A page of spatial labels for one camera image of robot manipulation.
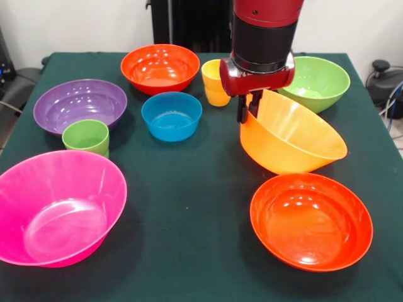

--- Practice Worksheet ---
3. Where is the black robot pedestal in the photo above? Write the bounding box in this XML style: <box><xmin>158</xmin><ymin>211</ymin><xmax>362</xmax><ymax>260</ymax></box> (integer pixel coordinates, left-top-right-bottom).
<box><xmin>146</xmin><ymin>0</ymin><xmax>236</xmax><ymax>53</ymax></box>

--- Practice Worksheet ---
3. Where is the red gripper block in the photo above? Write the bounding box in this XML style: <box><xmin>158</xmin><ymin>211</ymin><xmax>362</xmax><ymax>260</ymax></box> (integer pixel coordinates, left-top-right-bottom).
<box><xmin>219</xmin><ymin>55</ymin><xmax>296</xmax><ymax>124</ymax></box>

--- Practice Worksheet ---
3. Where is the yellow plastic cup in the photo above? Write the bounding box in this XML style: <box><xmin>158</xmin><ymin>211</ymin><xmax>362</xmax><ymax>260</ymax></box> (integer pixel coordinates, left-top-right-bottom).
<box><xmin>201</xmin><ymin>59</ymin><xmax>232</xmax><ymax>107</ymax></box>

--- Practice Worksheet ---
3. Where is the blue plastic bowl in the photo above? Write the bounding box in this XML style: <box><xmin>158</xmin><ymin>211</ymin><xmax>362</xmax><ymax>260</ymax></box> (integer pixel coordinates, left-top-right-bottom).
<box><xmin>140</xmin><ymin>91</ymin><xmax>203</xmax><ymax>143</ymax></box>

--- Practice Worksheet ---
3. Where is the red plastic bowl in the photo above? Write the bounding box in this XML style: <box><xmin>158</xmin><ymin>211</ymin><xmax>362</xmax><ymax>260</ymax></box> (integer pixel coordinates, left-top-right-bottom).
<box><xmin>120</xmin><ymin>43</ymin><xmax>201</xmax><ymax>96</ymax></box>
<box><xmin>249</xmin><ymin>172</ymin><xmax>374</xmax><ymax>272</ymax></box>

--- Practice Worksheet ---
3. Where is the orange plastic bowl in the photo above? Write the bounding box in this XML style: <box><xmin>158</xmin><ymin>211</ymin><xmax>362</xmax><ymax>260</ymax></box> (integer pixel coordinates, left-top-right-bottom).
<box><xmin>239</xmin><ymin>89</ymin><xmax>348</xmax><ymax>176</ymax></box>

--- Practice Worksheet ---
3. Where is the green plastic cup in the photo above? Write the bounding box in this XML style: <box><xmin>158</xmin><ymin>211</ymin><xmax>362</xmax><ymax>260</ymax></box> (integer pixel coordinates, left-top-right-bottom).
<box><xmin>62</xmin><ymin>119</ymin><xmax>110</xmax><ymax>159</ymax></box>

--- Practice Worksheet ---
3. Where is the pink plastic bowl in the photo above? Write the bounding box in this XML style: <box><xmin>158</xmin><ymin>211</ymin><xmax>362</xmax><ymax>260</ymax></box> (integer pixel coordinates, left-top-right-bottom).
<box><xmin>0</xmin><ymin>150</ymin><xmax>128</xmax><ymax>269</ymax></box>

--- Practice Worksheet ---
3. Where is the dark green table cloth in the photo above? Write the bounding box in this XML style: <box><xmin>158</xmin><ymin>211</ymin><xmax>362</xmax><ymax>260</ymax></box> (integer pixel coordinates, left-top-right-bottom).
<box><xmin>0</xmin><ymin>52</ymin><xmax>403</xmax><ymax>302</ymax></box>

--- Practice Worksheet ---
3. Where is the black computer tower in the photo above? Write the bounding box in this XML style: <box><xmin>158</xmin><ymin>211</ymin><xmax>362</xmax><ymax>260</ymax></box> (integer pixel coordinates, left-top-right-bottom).
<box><xmin>0</xmin><ymin>25</ymin><xmax>16</xmax><ymax>92</ymax></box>

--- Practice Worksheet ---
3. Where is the purple plastic bowl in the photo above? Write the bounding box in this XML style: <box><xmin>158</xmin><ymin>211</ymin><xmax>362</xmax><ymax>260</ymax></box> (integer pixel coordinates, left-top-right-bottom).
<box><xmin>33</xmin><ymin>79</ymin><xmax>128</xmax><ymax>137</ymax></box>

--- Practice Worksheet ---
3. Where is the green plastic bowl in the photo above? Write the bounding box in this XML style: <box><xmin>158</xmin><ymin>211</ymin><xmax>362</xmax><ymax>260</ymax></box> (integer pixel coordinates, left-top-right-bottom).
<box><xmin>276</xmin><ymin>56</ymin><xmax>351</xmax><ymax>114</ymax></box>

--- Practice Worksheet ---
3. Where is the grey cable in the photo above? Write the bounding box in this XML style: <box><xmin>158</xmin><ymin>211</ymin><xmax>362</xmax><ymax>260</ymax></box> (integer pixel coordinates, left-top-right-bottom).
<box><xmin>0</xmin><ymin>99</ymin><xmax>23</xmax><ymax>115</ymax></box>

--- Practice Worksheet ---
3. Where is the blue cable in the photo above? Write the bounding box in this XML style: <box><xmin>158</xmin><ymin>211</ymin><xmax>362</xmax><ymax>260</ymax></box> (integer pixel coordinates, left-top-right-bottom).
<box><xmin>385</xmin><ymin>80</ymin><xmax>403</xmax><ymax>120</ymax></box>

